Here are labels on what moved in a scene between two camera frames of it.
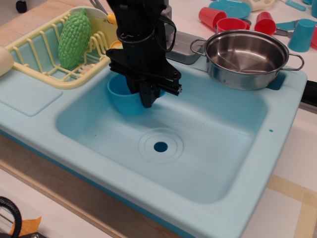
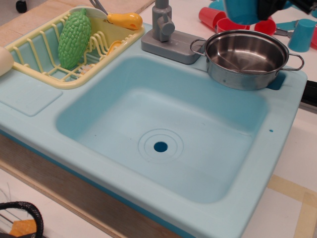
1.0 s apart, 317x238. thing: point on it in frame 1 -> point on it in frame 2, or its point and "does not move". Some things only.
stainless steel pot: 243,60 does not move
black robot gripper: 147,34 -> 267,8
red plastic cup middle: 228,24 does not move
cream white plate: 92,13 does not move
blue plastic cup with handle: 125,100 -> 243,12
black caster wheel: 21,6 does not move
